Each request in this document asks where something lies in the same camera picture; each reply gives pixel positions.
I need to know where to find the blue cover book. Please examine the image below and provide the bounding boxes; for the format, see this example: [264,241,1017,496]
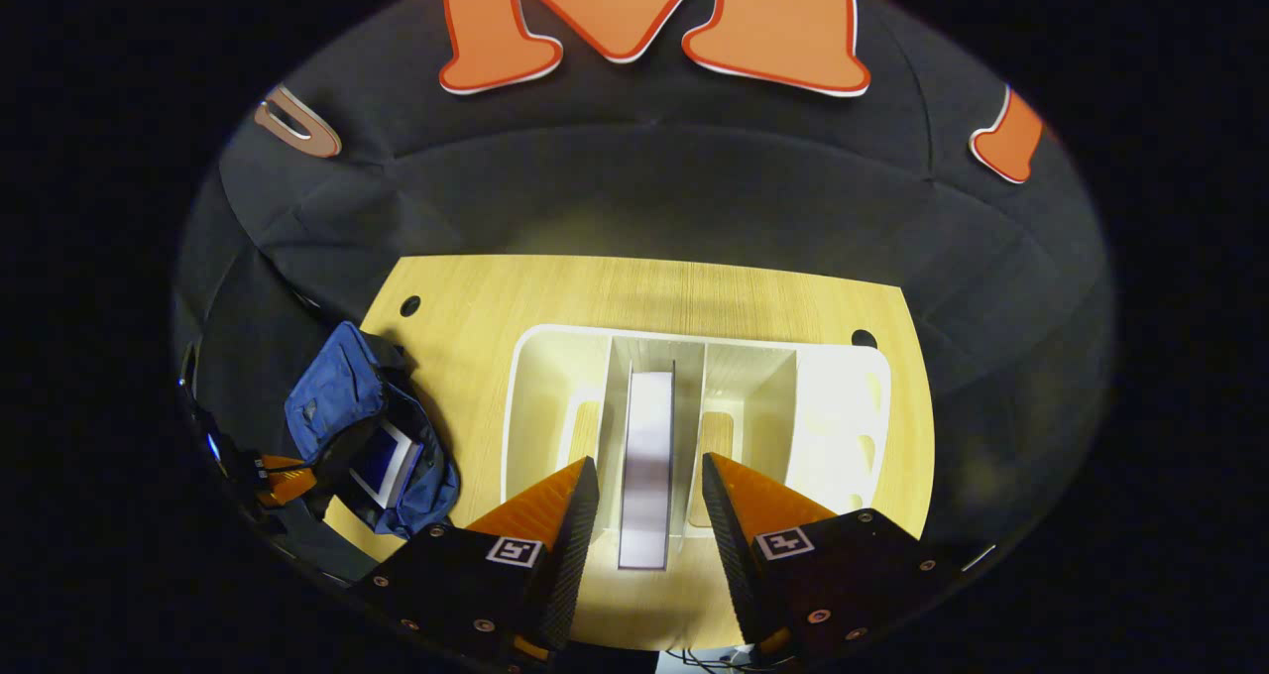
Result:
[347,419,424,511]

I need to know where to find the white spine book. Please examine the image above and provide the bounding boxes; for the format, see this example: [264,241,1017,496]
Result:
[617,362,677,572]

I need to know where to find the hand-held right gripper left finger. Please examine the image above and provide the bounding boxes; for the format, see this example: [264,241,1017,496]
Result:
[347,456,602,660]

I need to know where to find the cream bookshelf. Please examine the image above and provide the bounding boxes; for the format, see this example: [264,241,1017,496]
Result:
[501,324,893,541]

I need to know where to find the blue schoolbag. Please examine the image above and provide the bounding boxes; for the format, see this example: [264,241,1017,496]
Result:
[284,321,461,540]

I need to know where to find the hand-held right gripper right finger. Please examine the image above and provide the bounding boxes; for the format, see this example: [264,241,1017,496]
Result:
[701,452,978,660]

